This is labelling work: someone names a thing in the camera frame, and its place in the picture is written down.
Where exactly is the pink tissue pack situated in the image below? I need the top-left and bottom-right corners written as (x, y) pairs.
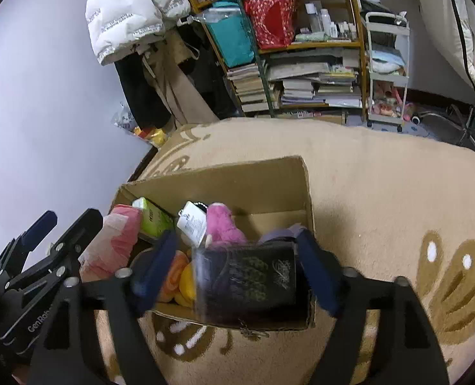
top-left (79, 204), bottom-right (142, 282)

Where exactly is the green tissue box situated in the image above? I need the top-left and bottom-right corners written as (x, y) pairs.
top-left (132, 197), bottom-right (174, 239)

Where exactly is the dark packaged item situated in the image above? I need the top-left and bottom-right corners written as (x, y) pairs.
top-left (192, 237), bottom-right (314, 331)

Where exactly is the pink plush bear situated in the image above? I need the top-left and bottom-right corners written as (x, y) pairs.
top-left (205, 202), bottom-right (247, 249)

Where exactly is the yellow plush toy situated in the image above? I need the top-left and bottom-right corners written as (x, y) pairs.
top-left (174, 263), bottom-right (197, 309)

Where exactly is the white-haired blindfolded plush doll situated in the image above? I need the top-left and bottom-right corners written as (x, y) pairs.
top-left (258, 223), bottom-right (306, 244)

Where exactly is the beige paw-print rug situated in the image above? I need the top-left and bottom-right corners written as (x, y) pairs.
top-left (138, 118), bottom-right (475, 383)

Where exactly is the brown cardboard box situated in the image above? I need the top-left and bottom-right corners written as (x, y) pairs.
top-left (111, 157), bottom-right (315, 331)

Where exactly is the beige hanging garment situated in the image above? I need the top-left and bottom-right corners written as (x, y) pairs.
top-left (142, 30), bottom-right (218, 125)

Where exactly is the stack of books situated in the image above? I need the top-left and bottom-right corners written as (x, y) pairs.
top-left (226, 48), bottom-right (362, 114)

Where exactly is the white puffer jacket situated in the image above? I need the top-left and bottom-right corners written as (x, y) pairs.
top-left (85, 0), bottom-right (191, 66)

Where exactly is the white rolling cart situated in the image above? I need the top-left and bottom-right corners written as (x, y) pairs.
top-left (362, 11), bottom-right (411, 133)

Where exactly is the wooden bookshelf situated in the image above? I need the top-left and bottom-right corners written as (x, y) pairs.
top-left (189, 0), bottom-right (366, 118)

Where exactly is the teal storage bag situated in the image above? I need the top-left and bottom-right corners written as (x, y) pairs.
top-left (195, 1), bottom-right (255, 68)

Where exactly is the red patterned bag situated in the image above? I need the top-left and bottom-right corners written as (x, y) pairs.
top-left (245, 0), bottom-right (298, 50)

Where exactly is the metal key ring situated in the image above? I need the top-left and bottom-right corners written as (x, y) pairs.
top-left (239, 318), bottom-right (271, 342)

